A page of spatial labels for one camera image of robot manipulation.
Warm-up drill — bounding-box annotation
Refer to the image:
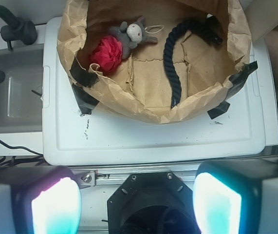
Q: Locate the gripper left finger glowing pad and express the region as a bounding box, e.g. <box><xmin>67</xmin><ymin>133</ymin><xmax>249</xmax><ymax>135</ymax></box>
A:
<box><xmin>0</xmin><ymin>166</ymin><xmax>82</xmax><ymax>234</ymax></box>

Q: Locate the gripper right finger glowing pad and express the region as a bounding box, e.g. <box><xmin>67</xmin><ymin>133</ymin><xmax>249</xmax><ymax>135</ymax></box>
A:
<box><xmin>193</xmin><ymin>158</ymin><xmax>278</xmax><ymax>234</ymax></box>

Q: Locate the dark blue rope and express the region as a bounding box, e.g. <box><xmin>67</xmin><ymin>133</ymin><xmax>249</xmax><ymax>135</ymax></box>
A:
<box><xmin>163</xmin><ymin>19</ymin><xmax>222</xmax><ymax>109</ymax></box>

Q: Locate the grey sink basin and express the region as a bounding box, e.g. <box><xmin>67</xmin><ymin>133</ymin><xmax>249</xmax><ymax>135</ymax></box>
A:
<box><xmin>0</xmin><ymin>44</ymin><xmax>43</xmax><ymax>134</ymax></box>

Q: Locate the red crumpled paper ball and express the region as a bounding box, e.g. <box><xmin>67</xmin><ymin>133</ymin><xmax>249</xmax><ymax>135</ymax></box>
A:
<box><xmin>90</xmin><ymin>36</ymin><xmax>122</xmax><ymax>72</ymax></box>

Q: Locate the brown paper bag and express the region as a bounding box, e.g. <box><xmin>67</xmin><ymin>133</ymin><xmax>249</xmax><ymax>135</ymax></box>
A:
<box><xmin>57</xmin><ymin>0</ymin><xmax>258</xmax><ymax>124</ymax></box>

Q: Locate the black faucet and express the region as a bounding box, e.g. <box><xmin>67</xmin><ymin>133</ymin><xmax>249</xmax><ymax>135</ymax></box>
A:
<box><xmin>0</xmin><ymin>5</ymin><xmax>37</xmax><ymax>83</ymax></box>

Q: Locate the grey plush mouse toy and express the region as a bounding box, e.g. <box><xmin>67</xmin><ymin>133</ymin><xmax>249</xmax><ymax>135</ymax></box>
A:
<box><xmin>108</xmin><ymin>16</ymin><xmax>158</xmax><ymax>60</ymax></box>

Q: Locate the aluminium frame rail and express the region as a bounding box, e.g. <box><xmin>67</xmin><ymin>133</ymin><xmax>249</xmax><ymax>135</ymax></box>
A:
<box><xmin>70</xmin><ymin>162</ymin><xmax>200</xmax><ymax>188</ymax></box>

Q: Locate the black cable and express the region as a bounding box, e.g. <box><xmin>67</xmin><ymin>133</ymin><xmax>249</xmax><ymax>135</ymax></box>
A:
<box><xmin>0</xmin><ymin>126</ymin><xmax>44</xmax><ymax>166</ymax></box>

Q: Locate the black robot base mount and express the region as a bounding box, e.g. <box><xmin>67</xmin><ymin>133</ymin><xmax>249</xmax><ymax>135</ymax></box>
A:
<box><xmin>107</xmin><ymin>172</ymin><xmax>201</xmax><ymax>234</ymax></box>

